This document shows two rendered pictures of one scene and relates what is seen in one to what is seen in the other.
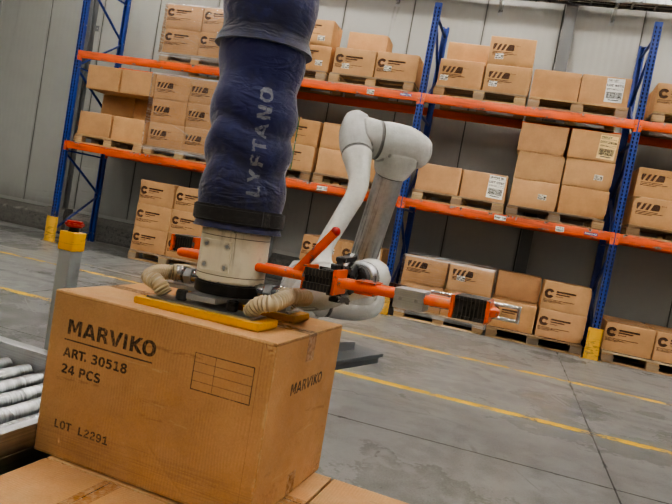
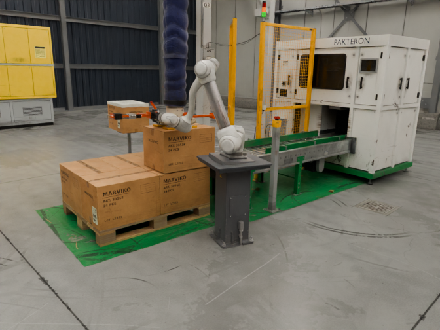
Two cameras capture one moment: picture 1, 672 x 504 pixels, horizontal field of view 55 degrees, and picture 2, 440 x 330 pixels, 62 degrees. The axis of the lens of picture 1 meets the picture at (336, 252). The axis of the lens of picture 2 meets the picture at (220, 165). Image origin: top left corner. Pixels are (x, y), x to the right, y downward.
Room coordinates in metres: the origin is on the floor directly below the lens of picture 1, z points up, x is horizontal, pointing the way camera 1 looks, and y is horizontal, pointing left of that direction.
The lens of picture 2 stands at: (3.85, -2.62, 1.50)
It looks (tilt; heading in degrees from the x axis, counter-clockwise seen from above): 14 degrees down; 121
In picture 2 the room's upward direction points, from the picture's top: 1 degrees clockwise
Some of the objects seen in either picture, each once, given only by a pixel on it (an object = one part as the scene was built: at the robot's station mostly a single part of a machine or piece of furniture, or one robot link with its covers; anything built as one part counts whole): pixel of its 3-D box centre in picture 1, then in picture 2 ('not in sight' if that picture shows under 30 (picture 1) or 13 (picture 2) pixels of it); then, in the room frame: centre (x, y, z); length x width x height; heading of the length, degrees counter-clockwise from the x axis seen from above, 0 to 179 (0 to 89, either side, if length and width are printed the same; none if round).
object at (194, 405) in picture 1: (194, 384); (179, 146); (1.61, 0.29, 0.75); 0.60 x 0.40 x 0.40; 70
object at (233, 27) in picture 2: not in sight; (231, 104); (1.37, 1.78, 1.05); 0.87 x 0.10 x 2.10; 123
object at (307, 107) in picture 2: not in sight; (285, 103); (1.90, 2.41, 1.05); 1.17 x 0.10 x 2.10; 71
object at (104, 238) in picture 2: not in sight; (136, 207); (1.21, 0.07, 0.07); 1.20 x 1.00 x 0.14; 71
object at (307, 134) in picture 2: not in sight; (279, 137); (1.96, 2.12, 0.60); 1.60 x 0.10 x 0.09; 71
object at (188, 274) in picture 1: (228, 287); not in sight; (1.60, 0.25, 1.01); 0.34 x 0.25 x 0.06; 70
